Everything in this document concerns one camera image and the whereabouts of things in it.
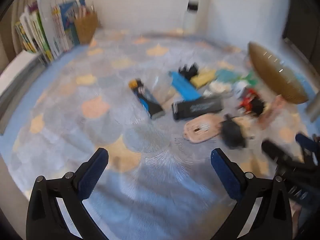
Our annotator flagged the black-haired white doll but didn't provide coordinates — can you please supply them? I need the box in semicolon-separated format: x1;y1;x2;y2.
220;114;255;149

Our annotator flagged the red-clothed black-haired doll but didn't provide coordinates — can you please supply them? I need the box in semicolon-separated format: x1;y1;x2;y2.
238;87;265;117

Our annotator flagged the dark green plastic tree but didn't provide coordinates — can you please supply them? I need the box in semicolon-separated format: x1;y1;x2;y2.
244;70;258;87

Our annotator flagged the pink oval key case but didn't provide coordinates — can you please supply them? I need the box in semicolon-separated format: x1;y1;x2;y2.
183;113;223;144

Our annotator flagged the clear case with white tape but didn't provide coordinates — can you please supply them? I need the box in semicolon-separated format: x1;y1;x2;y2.
203;80;233;98

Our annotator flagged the teal plastic tree toy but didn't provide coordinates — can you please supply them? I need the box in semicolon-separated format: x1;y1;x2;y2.
216;69;241;83

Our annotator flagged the black rectangular box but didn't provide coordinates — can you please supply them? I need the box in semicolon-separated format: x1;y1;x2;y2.
172;97;223;120

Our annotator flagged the blue rectangular box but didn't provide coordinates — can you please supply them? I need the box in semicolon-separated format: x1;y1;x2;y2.
169;72;201;101

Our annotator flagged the black small toy figure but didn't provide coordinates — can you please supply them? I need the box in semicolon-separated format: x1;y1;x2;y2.
178;62;199;81

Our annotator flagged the dark blue lighter box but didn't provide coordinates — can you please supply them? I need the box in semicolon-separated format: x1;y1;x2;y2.
128;79;165;120

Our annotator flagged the amber ribbed glass bowl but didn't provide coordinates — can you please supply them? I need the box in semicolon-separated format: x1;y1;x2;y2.
248;42;308;105

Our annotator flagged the patterned fan-print table mat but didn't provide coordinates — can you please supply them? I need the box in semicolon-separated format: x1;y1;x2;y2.
1;30;319;239

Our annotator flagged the white lamp pole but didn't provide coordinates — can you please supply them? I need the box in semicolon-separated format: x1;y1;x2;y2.
183;0;211;35

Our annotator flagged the row of upright books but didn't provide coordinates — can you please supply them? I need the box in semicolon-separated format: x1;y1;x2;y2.
15;0;86;63

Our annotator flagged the brown cardboard pen holder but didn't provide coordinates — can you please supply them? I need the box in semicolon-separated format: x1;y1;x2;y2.
74;12;98;45

